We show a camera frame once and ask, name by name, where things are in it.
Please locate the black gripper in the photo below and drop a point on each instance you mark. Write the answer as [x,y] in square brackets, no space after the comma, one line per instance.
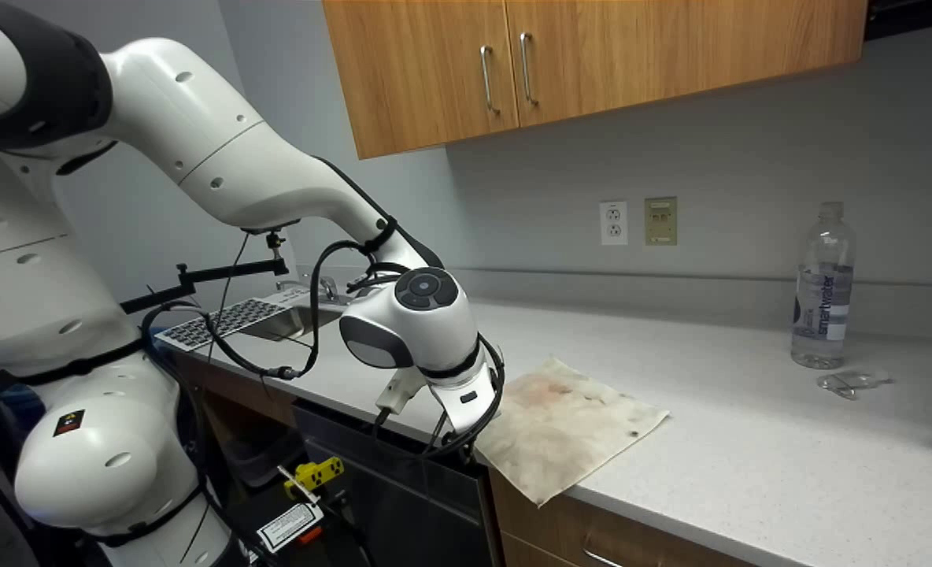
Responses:
[460,438]

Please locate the stained white cloth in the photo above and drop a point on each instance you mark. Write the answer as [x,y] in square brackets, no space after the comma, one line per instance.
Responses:
[572,429]

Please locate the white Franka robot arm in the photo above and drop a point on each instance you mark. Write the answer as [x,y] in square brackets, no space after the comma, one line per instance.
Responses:
[225,157]

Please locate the black dishwasher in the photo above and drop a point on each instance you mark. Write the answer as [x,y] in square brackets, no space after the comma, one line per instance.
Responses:
[405,513]

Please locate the wooden base cabinet with drawer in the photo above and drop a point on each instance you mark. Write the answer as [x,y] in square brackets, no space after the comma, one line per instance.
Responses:
[549,529]

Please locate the yellow hand tool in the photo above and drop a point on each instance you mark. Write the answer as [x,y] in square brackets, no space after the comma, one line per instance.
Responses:
[320,473]

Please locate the white and red device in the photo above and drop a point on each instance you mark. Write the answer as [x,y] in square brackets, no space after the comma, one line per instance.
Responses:
[292,523]

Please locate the wooden sink base cabinet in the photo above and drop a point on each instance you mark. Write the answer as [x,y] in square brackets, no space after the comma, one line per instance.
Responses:
[249,403]

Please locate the steel sink basin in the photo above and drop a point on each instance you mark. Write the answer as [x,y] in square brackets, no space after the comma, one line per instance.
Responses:
[279,323]

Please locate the chrome faucet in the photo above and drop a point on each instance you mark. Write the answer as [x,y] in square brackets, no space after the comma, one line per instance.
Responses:
[296,285]

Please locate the clear plastic water bottle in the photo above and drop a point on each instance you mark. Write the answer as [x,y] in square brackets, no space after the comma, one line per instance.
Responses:
[824,304]

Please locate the crumpled clear plastic wrapper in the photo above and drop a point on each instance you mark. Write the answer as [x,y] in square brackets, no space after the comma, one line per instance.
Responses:
[851,383]

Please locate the black overhead appliance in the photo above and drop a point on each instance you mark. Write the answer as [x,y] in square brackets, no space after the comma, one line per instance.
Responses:
[919,15]

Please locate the white wall outlet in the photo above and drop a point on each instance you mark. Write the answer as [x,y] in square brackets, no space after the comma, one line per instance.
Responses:
[611,224]
[662,220]

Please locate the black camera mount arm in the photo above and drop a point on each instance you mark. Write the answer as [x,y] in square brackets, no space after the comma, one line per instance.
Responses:
[225,270]

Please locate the wooden wall cabinet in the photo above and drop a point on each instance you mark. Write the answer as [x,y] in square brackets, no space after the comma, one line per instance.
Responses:
[644,51]

